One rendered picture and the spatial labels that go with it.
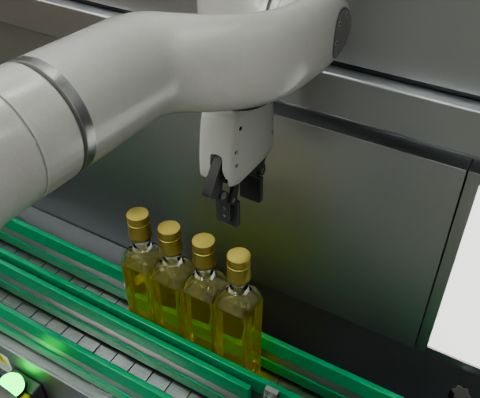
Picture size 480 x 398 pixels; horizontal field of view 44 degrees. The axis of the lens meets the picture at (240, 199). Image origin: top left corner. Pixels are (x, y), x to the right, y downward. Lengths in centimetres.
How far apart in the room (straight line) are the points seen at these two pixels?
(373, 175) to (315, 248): 18
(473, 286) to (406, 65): 31
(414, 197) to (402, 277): 14
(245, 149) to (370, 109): 18
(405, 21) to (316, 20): 21
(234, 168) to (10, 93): 33
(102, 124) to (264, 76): 15
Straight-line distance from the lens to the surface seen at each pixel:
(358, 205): 83
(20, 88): 40
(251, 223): 94
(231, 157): 65
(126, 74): 44
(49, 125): 39
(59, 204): 133
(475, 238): 80
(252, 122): 65
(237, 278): 82
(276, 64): 50
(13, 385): 112
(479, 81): 73
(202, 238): 84
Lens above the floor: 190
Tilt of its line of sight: 39 degrees down
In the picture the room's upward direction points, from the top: straight up
